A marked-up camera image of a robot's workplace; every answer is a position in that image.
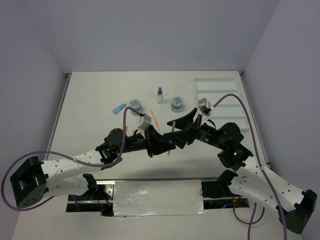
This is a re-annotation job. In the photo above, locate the left blue round jar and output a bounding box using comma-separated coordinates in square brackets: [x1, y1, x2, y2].
[129, 98, 142, 116]

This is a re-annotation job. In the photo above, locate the blue lead case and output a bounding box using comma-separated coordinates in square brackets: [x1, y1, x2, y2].
[112, 103, 127, 115]

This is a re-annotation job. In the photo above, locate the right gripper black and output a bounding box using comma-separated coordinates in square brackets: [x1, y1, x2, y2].
[162, 107, 226, 149]

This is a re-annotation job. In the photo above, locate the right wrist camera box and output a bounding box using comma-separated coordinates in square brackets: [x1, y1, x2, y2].
[198, 98, 214, 117]

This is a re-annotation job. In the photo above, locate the blue round jar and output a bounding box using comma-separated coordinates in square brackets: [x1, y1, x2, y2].
[171, 96, 184, 113]
[129, 98, 142, 116]

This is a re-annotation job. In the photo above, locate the small clear spray bottle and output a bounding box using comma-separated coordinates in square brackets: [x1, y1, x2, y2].
[157, 87, 163, 104]

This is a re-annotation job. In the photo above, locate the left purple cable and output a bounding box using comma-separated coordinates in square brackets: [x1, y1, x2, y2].
[0, 107, 145, 212]

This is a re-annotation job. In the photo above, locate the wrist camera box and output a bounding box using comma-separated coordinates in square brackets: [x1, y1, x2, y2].
[198, 98, 214, 117]
[137, 114, 152, 131]

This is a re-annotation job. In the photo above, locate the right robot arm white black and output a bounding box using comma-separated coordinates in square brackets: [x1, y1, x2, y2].
[164, 108, 318, 234]

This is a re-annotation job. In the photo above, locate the right blue round jar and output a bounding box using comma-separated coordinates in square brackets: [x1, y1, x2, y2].
[171, 96, 184, 113]

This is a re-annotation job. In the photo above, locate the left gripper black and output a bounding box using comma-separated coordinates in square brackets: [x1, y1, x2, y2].
[117, 124, 176, 158]

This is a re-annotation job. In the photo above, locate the white compartment tray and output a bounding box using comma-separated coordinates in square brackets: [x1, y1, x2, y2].
[193, 77, 250, 133]

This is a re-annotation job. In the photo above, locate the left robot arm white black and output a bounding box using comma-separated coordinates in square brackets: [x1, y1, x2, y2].
[9, 125, 176, 211]

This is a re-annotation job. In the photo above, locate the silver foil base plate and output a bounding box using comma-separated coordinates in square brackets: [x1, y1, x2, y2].
[113, 180, 205, 217]

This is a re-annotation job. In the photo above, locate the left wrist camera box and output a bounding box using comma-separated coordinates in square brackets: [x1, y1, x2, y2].
[137, 114, 152, 131]

